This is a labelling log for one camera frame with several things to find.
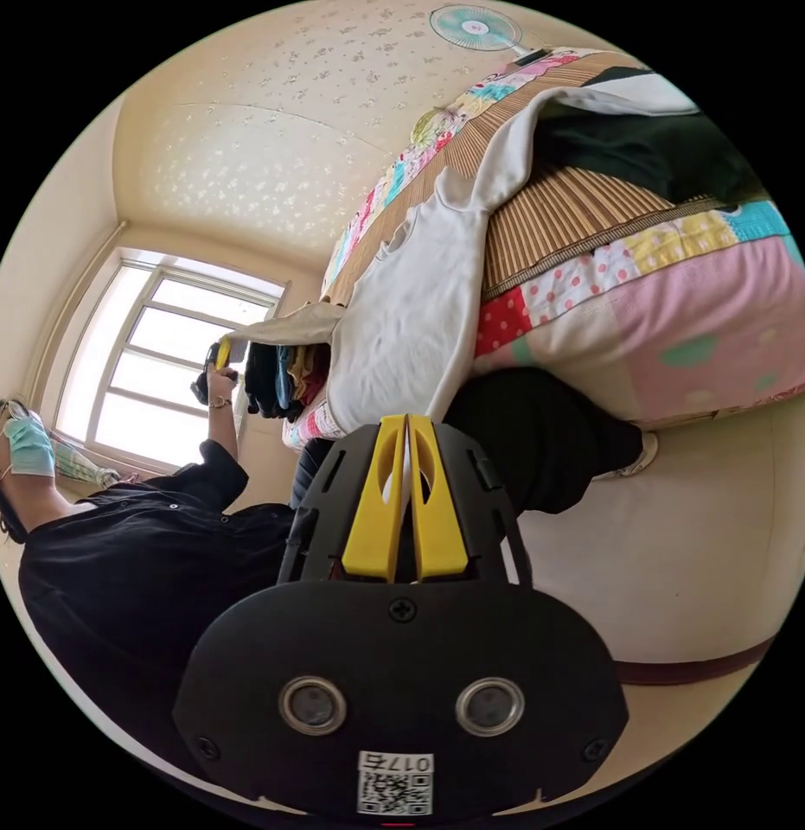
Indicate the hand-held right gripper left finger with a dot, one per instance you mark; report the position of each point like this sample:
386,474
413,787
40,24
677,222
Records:
376,519

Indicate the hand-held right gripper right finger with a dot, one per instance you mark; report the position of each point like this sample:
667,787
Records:
438,519

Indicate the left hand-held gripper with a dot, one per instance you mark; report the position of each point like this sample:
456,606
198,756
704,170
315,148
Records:
202,386

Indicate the white long sleeve shirt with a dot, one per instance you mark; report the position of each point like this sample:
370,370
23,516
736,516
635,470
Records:
402,311

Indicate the person's left forearm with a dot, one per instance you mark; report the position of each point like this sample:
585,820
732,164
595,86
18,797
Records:
224,434

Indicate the person's left hand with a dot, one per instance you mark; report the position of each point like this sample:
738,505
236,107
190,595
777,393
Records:
220,389

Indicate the window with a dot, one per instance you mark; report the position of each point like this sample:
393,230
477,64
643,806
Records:
181,337

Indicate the pile of clothes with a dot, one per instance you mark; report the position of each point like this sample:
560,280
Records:
285,382

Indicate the bed with woven mat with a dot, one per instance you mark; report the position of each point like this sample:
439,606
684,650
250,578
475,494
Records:
571,214

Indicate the teal electric fan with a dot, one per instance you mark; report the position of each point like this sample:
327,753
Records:
473,29

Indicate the black garment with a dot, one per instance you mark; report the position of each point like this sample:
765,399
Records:
635,155

